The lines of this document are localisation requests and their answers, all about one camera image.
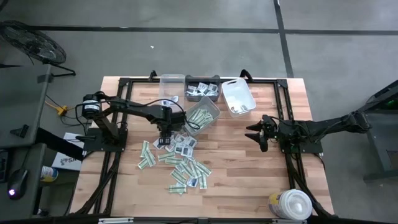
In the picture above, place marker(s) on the grey side table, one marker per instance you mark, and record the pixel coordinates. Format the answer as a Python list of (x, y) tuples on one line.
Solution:
[(21, 102)]

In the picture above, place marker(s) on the clear plastic bin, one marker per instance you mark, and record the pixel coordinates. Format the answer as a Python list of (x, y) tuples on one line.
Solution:
[(171, 84)]

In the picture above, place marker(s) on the silver metal bracket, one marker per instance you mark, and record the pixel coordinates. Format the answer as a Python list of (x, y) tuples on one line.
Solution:
[(115, 220), (289, 221)]

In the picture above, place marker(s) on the black metal cart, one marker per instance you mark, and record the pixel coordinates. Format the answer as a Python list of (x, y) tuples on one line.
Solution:
[(382, 149)]

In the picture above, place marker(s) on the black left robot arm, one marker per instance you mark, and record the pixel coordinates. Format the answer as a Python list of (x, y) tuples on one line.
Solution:
[(130, 109)]

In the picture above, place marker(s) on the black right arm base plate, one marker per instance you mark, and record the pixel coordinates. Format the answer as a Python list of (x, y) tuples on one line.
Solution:
[(314, 147)]

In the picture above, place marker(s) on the yellow power plug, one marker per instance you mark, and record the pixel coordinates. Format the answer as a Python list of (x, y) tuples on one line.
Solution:
[(63, 109)]

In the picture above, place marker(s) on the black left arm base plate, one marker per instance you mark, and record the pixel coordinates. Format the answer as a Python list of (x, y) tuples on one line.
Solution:
[(118, 146)]

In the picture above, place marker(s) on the green striped adhesive bandage packet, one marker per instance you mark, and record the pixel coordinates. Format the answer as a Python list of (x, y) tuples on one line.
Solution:
[(142, 164), (199, 123), (173, 161), (187, 169), (178, 176), (151, 159), (207, 116), (204, 168), (196, 168), (176, 189), (145, 148), (194, 115), (202, 181), (166, 156), (202, 117)]

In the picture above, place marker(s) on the white-lidded wipes canister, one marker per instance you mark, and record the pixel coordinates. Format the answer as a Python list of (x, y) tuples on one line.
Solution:
[(293, 205)]

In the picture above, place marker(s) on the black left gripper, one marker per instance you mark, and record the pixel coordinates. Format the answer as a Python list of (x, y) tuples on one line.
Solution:
[(165, 129)]

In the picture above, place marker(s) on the grey desk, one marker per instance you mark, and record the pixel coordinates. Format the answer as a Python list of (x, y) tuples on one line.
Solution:
[(21, 208)]

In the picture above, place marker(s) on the white cardboard box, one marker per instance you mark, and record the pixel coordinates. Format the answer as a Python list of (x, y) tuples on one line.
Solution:
[(66, 161)]

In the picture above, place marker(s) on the black plastic bin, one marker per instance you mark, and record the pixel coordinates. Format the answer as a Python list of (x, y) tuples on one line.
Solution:
[(192, 98)]

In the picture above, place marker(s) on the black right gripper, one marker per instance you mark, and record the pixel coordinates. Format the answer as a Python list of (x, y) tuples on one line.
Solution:
[(264, 133)]

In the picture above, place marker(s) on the black floor fan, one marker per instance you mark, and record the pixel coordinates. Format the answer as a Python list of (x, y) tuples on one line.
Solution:
[(34, 43)]

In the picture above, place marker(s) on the black keyboard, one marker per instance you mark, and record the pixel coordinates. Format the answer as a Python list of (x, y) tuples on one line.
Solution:
[(3, 165)]

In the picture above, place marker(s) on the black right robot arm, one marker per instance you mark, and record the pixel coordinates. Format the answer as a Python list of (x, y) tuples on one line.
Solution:
[(326, 126)]

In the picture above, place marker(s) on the grey plastic bin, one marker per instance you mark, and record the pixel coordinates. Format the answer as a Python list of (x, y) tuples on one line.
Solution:
[(188, 124)]

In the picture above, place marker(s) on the black computer mouse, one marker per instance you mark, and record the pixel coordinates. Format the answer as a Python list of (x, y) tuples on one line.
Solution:
[(18, 183)]

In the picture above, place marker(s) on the white plastic bin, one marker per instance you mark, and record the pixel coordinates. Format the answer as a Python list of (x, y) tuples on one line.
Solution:
[(237, 93)]

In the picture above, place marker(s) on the black bracket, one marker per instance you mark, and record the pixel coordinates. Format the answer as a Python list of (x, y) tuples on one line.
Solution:
[(21, 130)]

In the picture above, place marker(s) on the white blue yellow can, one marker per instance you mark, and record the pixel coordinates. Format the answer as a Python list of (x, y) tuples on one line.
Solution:
[(49, 173)]

